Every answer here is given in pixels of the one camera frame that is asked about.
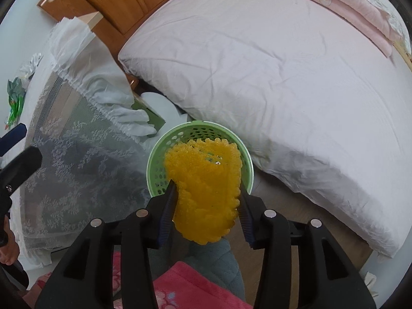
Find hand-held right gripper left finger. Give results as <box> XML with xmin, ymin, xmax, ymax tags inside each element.
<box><xmin>35</xmin><ymin>180</ymin><xmax>179</xmax><ymax>309</ymax></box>

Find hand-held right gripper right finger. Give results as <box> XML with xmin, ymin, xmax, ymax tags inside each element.
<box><xmin>236</xmin><ymin>188</ymin><xmax>377</xmax><ymax>309</ymax></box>

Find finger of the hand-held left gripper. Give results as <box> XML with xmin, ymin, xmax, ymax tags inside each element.
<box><xmin>0</xmin><ymin>123</ymin><xmax>28</xmax><ymax>155</ymax></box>
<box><xmin>0</xmin><ymin>146</ymin><xmax>43</xmax><ymax>188</ymax></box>

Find green snack wrapper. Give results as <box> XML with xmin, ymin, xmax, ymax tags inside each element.
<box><xmin>5</xmin><ymin>77</ymin><xmax>28</xmax><ymax>127</ymax></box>

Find yellow foam fruit net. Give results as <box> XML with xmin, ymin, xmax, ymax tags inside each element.
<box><xmin>164</xmin><ymin>138</ymin><xmax>243</xmax><ymax>244</ymax></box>

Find green plastic basket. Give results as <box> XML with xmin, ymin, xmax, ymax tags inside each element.
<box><xmin>146</xmin><ymin>121</ymin><xmax>255</xmax><ymax>198</ymax></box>

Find white paper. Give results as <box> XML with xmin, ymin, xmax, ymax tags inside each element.
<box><xmin>19</xmin><ymin>53</ymin><xmax>44</xmax><ymax>78</ymax></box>

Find person's left hand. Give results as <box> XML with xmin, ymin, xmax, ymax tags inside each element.
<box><xmin>0</xmin><ymin>243</ymin><xmax>20</xmax><ymax>266</ymax></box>

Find grey quilted pants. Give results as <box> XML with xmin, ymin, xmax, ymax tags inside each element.
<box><xmin>148</xmin><ymin>232</ymin><xmax>245</xmax><ymax>300</ymax></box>

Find pink fleece garment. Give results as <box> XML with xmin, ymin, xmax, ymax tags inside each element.
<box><xmin>39</xmin><ymin>251</ymin><xmax>255</xmax><ymax>309</ymax></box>

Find white round plastic object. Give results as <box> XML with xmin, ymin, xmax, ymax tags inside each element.
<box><xmin>140</xmin><ymin>92</ymin><xmax>189</xmax><ymax>126</ymax></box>

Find bed with white sheet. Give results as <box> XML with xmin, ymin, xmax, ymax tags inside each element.
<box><xmin>117</xmin><ymin>0</ymin><xmax>412</xmax><ymax>258</ymax></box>

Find beige wooden board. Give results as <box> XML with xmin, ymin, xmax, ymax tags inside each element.
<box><xmin>77</xmin><ymin>11</ymin><xmax>104</xmax><ymax>32</ymax></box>

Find wooden bed footboard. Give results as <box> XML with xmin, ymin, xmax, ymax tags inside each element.
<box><xmin>394</xmin><ymin>39</ymin><xmax>412</xmax><ymax>71</ymax></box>

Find pink folded blanket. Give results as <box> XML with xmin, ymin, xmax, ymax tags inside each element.
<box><xmin>301</xmin><ymin>0</ymin><xmax>395</xmax><ymax>58</ymax></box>

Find white lace pillow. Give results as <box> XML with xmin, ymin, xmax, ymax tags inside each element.
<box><xmin>331</xmin><ymin>0</ymin><xmax>409</xmax><ymax>39</ymax></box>

